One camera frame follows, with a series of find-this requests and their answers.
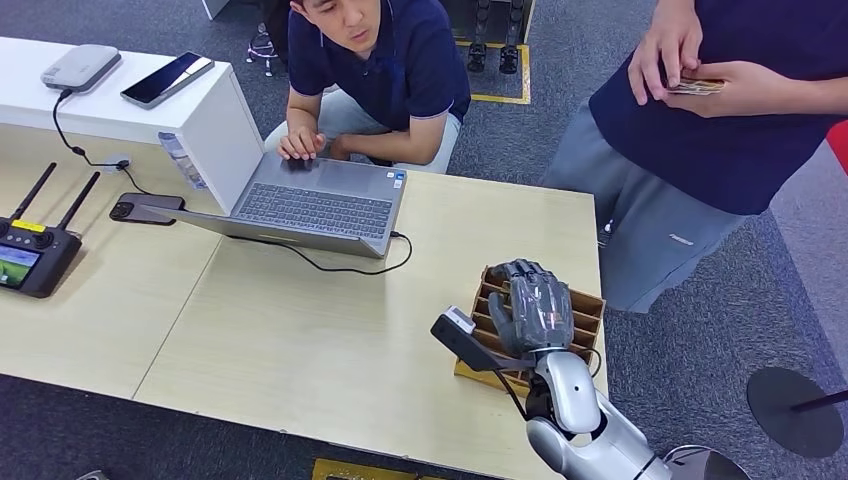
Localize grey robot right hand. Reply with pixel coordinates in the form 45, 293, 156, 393
488, 258, 576, 359

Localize person's left hand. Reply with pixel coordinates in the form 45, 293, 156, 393
665, 60, 796, 120

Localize person's right hand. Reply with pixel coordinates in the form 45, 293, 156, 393
277, 127, 328, 162
627, 0, 705, 107

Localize stack of cards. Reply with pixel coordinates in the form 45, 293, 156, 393
665, 77, 727, 97

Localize wooden slotted card holder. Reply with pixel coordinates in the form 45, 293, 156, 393
454, 266, 606, 399

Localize person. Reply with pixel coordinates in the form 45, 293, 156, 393
541, 0, 848, 315
263, 0, 473, 176

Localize grey open laptop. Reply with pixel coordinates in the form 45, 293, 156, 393
140, 148, 409, 260

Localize chrome stool base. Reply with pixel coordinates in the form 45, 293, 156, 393
245, 23, 283, 78

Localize clear plastic bottle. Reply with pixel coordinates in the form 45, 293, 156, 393
157, 131, 209, 192

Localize smartphone with silver edge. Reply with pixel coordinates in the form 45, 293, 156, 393
120, 51, 216, 111

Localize black robot legs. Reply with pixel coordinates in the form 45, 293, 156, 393
466, 0, 528, 75

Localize black smartphone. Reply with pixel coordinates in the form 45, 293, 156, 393
109, 192, 186, 227

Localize white box shelf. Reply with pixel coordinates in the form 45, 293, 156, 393
0, 36, 265, 217

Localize grey power bank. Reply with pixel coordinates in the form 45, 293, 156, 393
40, 44, 123, 94

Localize yellow flat board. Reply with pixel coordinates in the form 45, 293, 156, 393
311, 458, 439, 480

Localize black round stand base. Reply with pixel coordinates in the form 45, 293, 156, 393
746, 367, 848, 460

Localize black remote controller with antennas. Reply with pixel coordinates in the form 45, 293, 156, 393
0, 162, 103, 299

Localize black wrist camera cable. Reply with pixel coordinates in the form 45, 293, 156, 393
493, 367, 533, 423

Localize black laptop cable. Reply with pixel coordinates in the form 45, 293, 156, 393
228, 231, 415, 277

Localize black power bank cable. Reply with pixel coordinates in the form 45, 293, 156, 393
52, 89, 154, 197

